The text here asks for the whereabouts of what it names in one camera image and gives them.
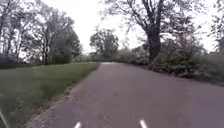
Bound gravel strip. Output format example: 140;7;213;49
25;68;98;128

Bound grey asphalt path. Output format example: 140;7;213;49
27;61;224;128

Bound robot's own part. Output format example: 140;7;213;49
139;119;148;128
73;121;82;128

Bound large dark-trunked tree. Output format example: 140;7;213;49
99;0;209;63

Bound green grass field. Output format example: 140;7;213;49
0;61;100;128

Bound green bushes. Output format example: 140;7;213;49
113;39;224;84

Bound round-crowned tree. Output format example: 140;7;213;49
89;29;120;61

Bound row of trees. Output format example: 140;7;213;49
0;0;83;67

